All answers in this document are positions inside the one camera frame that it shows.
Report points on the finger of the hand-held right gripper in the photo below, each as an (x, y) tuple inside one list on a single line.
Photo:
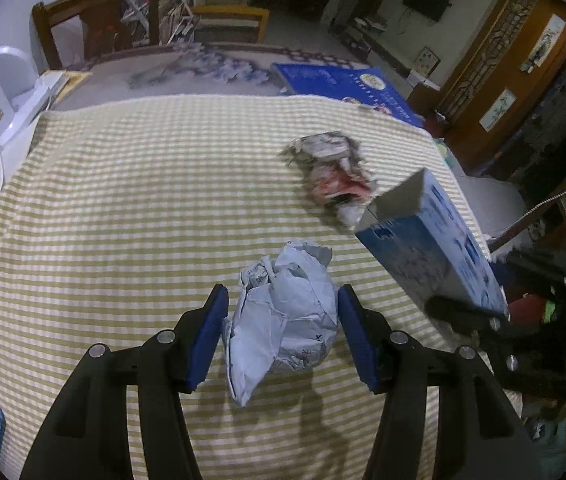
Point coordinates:
[(523, 355)]

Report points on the dark wooden armchair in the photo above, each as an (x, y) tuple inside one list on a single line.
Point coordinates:
[(553, 210)]

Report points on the blue white carton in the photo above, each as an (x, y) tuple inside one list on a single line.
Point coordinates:
[(438, 250)]

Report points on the crumpled colourful paper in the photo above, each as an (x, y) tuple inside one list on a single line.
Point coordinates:
[(335, 175)]

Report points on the striped yellow white cloth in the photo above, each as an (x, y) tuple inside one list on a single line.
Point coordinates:
[(163, 200)]

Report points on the white paper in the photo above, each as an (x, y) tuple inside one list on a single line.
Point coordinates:
[(285, 310)]

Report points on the wooden partition with pictures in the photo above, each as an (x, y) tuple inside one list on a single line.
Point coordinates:
[(508, 70)]

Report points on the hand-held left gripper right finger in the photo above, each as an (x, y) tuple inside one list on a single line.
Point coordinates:
[(358, 335)]

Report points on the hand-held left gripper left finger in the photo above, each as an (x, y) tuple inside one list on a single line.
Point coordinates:
[(208, 330)]

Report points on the grey floral table cover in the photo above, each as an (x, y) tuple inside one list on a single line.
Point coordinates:
[(188, 67)]

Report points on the dark wooden chair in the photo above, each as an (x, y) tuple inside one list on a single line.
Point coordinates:
[(103, 15)]

